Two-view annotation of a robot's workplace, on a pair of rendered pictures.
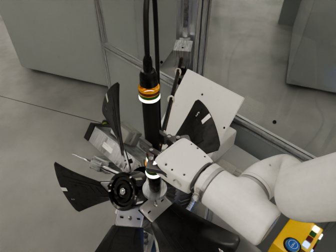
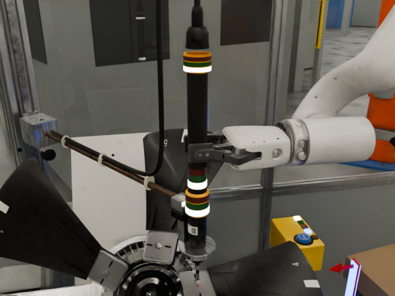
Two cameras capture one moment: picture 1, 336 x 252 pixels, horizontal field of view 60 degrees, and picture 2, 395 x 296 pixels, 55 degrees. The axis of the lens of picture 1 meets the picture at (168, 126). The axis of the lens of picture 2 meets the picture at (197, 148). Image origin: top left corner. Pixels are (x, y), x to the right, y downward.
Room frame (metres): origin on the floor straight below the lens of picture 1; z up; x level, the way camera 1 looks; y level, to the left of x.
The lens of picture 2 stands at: (0.14, 0.54, 1.72)
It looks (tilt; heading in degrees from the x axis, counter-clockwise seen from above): 22 degrees down; 304
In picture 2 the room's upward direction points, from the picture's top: straight up
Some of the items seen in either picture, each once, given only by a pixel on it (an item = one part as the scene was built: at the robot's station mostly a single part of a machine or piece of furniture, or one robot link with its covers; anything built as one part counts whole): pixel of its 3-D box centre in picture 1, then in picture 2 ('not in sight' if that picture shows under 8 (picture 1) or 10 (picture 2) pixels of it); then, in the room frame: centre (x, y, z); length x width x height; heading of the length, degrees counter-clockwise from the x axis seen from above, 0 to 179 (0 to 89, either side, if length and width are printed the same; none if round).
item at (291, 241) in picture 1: (292, 245); (303, 238); (0.40, -0.40, 1.08); 0.04 x 0.04 x 0.02
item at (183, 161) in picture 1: (186, 165); (257, 144); (0.40, -0.04, 1.48); 0.11 x 0.10 x 0.07; 46
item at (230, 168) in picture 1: (229, 172); not in sight; (0.85, -0.29, 0.87); 0.15 x 0.09 x 0.02; 50
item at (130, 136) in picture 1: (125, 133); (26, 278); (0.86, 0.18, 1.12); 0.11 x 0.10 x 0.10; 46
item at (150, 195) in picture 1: (154, 177); (193, 225); (0.49, 0.04, 1.32); 0.09 x 0.07 x 0.10; 171
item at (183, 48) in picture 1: (183, 52); (39, 130); (1.09, -0.06, 1.37); 0.10 x 0.07 x 0.08; 171
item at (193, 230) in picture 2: (152, 141); (197, 150); (0.48, 0.04, 1.48); 0.04 x 0.04 x 0.46
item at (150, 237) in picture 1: (152, 239); not in sight; (0.50, 0.06, 0.91); 0.12 x 0.08 x 0.12; 136
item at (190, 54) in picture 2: (149, 92); (197, 62); (0.48, 0.04, 1.63); 0.04 x 0.04 x 0.03
